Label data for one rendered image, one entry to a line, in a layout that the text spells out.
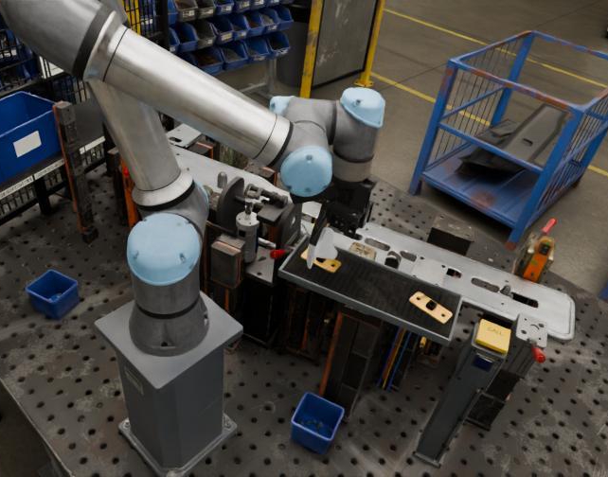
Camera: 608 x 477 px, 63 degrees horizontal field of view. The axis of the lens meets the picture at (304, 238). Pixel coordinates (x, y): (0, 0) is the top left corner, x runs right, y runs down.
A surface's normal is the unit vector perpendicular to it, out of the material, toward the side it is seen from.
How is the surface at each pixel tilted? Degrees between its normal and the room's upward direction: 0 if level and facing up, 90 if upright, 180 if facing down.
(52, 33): 77
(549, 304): 0
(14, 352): 0
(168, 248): 8
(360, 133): 90
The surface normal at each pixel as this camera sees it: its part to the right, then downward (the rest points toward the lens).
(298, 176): 0.05, 0.65
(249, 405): 0.11, -0.76
